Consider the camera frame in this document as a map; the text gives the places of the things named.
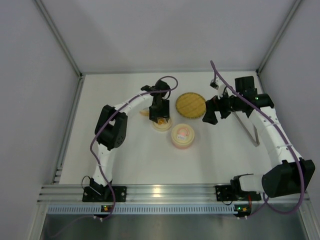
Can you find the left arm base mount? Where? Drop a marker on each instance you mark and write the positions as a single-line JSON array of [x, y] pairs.
[[117, 193]]

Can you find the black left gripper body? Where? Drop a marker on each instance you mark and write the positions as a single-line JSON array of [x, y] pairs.
[[159, 112]]

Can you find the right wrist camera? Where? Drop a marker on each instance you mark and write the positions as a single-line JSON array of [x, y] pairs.
[[218, 85]]

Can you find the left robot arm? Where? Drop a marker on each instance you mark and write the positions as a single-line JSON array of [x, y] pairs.
[[111, 130]]

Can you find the pink lunch bowl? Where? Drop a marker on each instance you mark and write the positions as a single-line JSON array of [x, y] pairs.
[[182, 145]]

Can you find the round bamboo tray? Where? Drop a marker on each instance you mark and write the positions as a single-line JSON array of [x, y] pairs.
[[191, 105]]

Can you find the left aluminium frame post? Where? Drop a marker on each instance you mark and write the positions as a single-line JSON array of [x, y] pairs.
[[57, 35]]

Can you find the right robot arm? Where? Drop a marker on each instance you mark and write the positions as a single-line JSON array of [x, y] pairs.
[[289, 173]]

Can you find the aluminium frame post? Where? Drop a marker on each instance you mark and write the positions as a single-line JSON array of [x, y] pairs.
[[57, 35], [279, 34]]

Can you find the aluminium front rail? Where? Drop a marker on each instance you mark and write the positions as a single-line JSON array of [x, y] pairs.
[[136, 193]]

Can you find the orange lunch bowl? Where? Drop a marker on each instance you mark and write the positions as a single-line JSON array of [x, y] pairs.
[[145, 112]]

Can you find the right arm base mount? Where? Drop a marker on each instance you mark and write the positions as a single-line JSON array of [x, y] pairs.
[[233, 192]]

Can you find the metal tongs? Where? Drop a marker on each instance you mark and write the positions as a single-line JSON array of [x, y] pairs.
[[248, 128]]

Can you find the slotted cable duct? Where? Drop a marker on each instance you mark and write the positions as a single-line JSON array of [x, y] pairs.
[[142, 209]]

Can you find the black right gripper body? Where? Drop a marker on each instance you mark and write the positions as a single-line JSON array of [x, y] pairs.
[[218, 108]]

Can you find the right aluminium frame post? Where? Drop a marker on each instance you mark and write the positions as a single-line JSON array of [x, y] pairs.
[[279, 34]]

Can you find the cream lid pink handle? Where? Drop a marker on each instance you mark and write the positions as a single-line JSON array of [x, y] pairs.
[[182, 134]]

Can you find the cream lid orange handle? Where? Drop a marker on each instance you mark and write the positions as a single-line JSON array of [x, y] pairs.
[[162, 125]]

